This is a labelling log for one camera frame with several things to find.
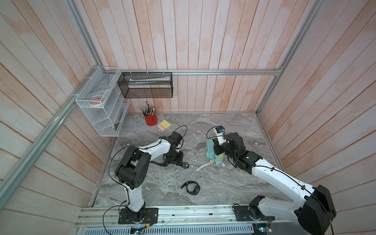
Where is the teal microfiber cloth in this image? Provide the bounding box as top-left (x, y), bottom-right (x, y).
top-left (206, 139), bottom-right (224, 165)

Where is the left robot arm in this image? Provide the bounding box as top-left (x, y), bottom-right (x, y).
top-left (115, 131), bottom-right (189, 213)

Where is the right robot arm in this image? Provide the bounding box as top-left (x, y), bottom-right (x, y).
top-left (212, 126), bottom-right (336, 235)

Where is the yellow sticky note pad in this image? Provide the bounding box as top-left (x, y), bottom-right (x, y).
top-left (159, 120), bottom-right (171, 130)

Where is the red pen holder cup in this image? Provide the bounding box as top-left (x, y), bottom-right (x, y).
top-left (144, 112), bottom-right (158, 126)

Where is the tape roll on shelf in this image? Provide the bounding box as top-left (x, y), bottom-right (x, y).
top-left (88, 94), bottom-right (107, 107)

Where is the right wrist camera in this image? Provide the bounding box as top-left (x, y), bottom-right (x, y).
top-left (214, 125), bottom-right (226, 146)

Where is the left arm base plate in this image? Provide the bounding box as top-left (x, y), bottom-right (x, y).
top-left (118, 208), bottom-right (159, 225)

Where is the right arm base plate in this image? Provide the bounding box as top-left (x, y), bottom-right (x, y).
top-left (232, 204), bottom-right (275, 221)

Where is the black mesh wall basket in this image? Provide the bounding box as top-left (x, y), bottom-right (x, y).
top-left (117, 71), bottom-right (174, 99)

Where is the white wire wall shelf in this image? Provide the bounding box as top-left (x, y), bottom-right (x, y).
top-left (75, 66), bottom-right (130, 137)

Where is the aluminium front rail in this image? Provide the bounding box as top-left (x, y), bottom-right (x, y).
top-left (74, 202), bottom-right (318, 228)

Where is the aluminium wall frame rail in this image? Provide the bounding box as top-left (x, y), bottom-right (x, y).
top-left (1, 1), bottom-right (315, 214)

